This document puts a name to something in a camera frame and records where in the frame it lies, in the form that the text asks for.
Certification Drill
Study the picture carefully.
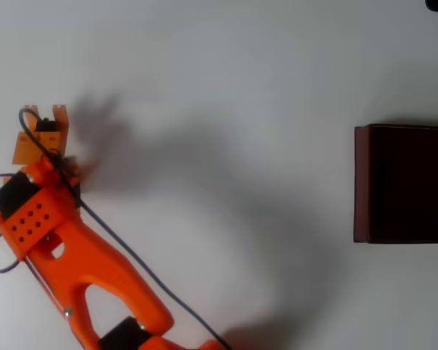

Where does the dark red box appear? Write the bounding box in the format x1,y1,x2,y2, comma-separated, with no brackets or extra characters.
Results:
353,123,438,244

